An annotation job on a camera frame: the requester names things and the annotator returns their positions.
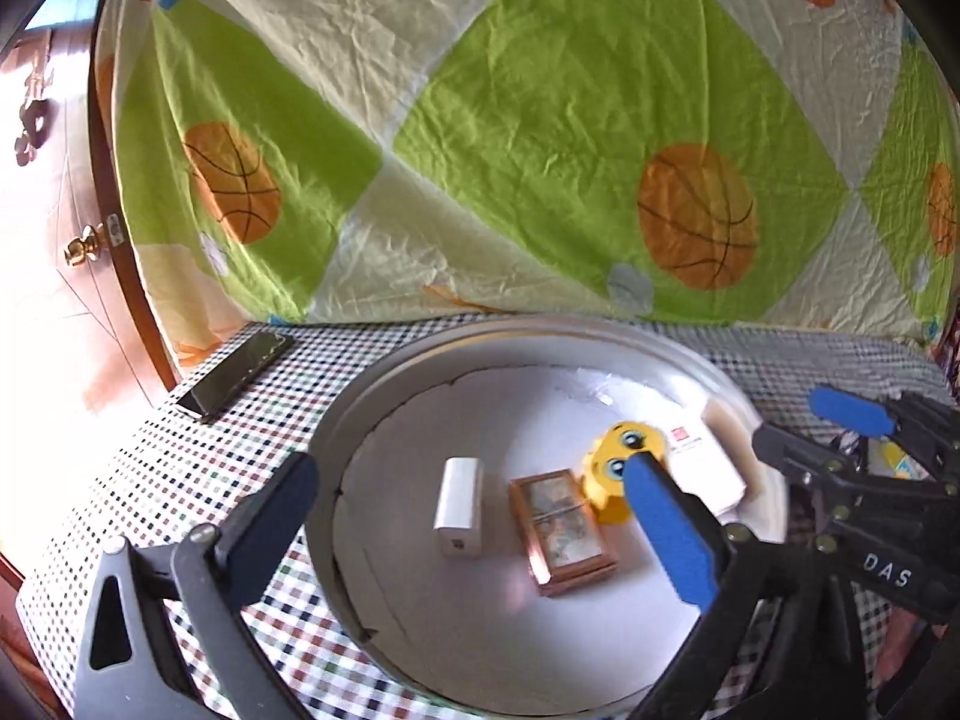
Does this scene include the patterned rectangular box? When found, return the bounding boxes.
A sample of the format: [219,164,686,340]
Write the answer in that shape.
[662,398,763,515]

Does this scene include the white power adapter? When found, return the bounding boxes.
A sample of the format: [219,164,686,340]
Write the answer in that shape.
[433,457,483,557]

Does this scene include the round metal tin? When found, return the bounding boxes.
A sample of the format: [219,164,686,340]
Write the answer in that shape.
[306,317,788,718]

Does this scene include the black smartphone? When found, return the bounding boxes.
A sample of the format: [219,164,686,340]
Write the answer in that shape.
[176,332,295,422]

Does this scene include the wooden door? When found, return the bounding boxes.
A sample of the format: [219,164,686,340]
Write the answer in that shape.
[2,0,176,411]

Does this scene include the basketball print bed sheet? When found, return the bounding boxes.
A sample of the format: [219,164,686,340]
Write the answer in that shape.
[96,0,958,367]

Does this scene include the yellow smiley face toy block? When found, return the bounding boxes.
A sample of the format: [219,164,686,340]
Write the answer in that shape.
[579,421,667,525]

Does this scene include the brass door knob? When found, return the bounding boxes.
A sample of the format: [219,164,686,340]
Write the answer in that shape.
[62,213,125,268]

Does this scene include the copper makeup palette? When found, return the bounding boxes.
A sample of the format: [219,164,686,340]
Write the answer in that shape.
[509,470,619,596]

